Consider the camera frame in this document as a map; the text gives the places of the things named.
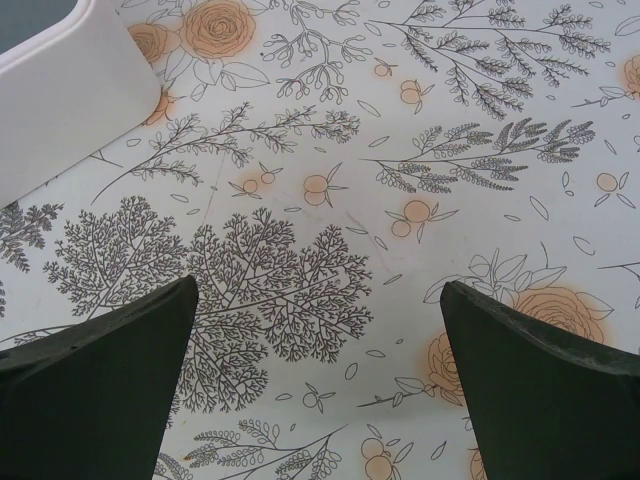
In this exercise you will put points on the floral patterned table cloth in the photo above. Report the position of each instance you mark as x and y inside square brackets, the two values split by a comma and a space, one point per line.
[350, 175]

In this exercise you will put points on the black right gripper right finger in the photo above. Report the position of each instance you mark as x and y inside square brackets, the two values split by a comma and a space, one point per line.
[550, 400]

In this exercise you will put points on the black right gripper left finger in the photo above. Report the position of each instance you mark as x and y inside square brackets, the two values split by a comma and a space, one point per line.
[90, 395]

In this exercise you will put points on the white plastic bin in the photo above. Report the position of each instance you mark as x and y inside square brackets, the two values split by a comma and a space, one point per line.
[65, 85]

